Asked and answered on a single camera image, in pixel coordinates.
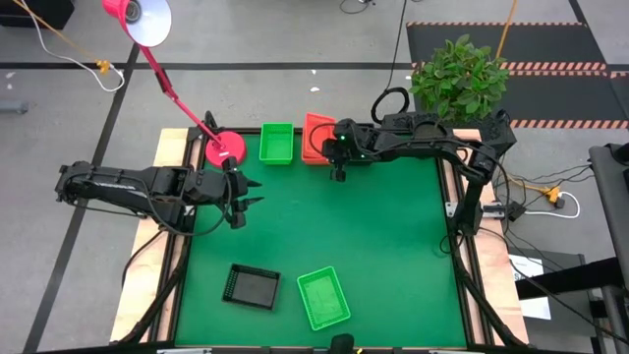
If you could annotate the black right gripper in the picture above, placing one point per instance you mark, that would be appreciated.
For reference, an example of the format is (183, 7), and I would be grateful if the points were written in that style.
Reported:
(351, 147)

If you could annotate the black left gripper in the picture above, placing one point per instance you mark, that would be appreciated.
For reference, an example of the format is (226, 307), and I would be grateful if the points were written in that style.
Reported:
(238, 192)

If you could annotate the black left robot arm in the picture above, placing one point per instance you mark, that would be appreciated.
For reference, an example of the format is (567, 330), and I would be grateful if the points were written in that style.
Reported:
(123, 184)

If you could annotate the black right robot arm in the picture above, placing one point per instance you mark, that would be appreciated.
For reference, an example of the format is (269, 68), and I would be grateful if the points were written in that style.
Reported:
(427, 137)

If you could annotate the red desk lamp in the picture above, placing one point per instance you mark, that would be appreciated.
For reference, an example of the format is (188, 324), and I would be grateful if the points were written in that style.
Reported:
(226, 147)

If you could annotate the green table mat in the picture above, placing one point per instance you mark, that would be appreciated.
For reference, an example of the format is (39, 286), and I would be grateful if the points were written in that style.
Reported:
(383, 231)

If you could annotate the black plastic basket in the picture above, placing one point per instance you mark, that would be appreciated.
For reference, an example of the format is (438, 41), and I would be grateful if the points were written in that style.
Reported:
(251, 287)

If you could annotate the green potted plant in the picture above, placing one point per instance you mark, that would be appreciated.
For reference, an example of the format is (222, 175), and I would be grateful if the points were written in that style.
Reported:
(459, 78)

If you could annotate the person's head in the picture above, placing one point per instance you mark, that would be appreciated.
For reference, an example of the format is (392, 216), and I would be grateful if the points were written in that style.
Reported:
(342, 345)

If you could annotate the yellow power plug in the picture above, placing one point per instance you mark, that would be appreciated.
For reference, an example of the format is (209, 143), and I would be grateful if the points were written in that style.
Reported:
(553, 193)

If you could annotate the white paper sheet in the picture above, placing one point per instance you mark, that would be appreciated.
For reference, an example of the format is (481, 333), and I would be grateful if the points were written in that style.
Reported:
(528, 268)

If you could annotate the black hazard-striped floor mat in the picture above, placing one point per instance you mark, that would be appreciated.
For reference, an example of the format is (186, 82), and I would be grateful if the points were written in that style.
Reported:
(540, 46)

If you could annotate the black metal beam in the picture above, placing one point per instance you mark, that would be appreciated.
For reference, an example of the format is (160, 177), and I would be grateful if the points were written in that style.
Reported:
(570, 277)

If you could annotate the grey floor object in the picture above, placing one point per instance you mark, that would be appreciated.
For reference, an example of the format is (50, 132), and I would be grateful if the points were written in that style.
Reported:
(12, 106)

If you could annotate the grey metal cart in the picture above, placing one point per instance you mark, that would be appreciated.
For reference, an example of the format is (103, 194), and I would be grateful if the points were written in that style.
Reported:
(611, 196)

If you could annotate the black box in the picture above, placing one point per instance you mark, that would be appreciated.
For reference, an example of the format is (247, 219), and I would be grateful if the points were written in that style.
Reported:
(39, 12)

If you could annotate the silver metal bracket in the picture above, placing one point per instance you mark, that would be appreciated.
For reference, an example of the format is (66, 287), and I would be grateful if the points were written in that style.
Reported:
(453, 209)

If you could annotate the black aluminium table frame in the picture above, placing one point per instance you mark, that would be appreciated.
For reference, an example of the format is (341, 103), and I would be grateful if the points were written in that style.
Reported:
(170, 314)

